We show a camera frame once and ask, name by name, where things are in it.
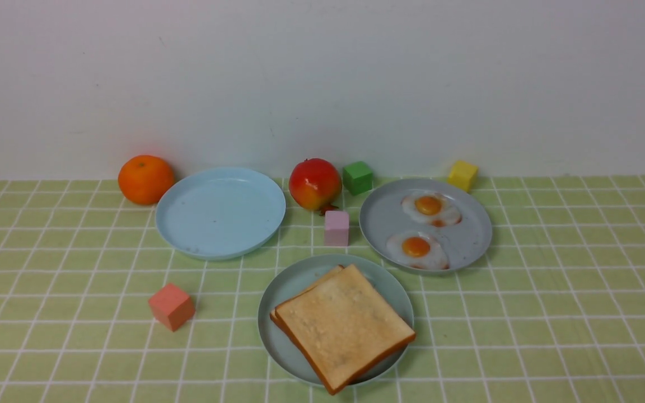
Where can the back fried egg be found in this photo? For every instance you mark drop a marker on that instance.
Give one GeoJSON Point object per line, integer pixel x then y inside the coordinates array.
{"type": "Point", "coordinates": [430, 208]}

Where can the green cube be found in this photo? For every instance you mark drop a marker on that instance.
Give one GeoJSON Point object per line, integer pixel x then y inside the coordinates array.
{"type": "Point", "coordinates": [357, 178]}

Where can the pink cube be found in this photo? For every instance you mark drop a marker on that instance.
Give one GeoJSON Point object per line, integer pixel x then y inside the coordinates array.
{"type": "Point", "coordinates": [337, 228]}

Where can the orange fruit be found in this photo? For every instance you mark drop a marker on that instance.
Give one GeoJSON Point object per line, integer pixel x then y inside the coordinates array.
{"type": "Point", "coordinates": [144, 179]}

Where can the front fried egg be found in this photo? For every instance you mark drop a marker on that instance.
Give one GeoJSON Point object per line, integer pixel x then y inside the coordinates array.
{"type": "Point", "coordinates": [417, 250]}

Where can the toast slice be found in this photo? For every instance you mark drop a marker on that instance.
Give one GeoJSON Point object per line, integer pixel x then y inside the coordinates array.
{"type": "Point", "coordinates": [344, 328]}
{"type": "Point", "coordinates": [331, 273]}

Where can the grey plate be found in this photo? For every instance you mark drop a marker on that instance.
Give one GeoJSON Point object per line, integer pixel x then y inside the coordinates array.
{"type": "Point", "coordinates": [381, 217]}

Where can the teal front plate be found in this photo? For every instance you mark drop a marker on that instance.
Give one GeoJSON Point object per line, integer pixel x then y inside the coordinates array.
{"type": "Point", "coordinates": [302, 274]}

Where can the red yellow apple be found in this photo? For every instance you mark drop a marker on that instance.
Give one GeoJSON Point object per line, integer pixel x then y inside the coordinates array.
{"type": "Point", "coordinates": [315, 184]}

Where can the yellow cube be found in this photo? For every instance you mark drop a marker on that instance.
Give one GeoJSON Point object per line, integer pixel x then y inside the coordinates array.
{"type": "Point", "coordinates": [463, 175]}

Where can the light blue plate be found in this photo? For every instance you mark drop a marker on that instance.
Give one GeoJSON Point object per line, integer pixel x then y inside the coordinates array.
{"type": "Point", "coordinates": [221, 213]}

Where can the salmon red cube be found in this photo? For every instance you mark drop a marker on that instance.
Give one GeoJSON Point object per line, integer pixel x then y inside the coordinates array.
{"type": "Point", "coordinates": [172, 306]}

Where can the fried egg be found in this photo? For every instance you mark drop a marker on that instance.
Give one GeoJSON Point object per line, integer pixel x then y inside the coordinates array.
{"type": "Point", "coordinates": [430, 208]}
{"type": "Point", "coordinates": [417, 250]}

